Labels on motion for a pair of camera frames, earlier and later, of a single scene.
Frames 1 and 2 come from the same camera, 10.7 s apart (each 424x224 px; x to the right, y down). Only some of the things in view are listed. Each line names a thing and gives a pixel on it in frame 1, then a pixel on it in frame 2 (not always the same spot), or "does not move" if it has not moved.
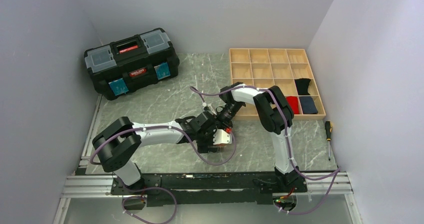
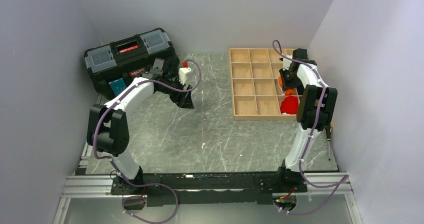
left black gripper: x=203 y=147 to x=183 y=99
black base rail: x=229 y=188 does not move
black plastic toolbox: x=117 y=68 does not move
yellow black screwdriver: x=328 y=126 does not move
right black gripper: x=223 y=123 to x=286 y=85
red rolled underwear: x=293 y=102 does not move
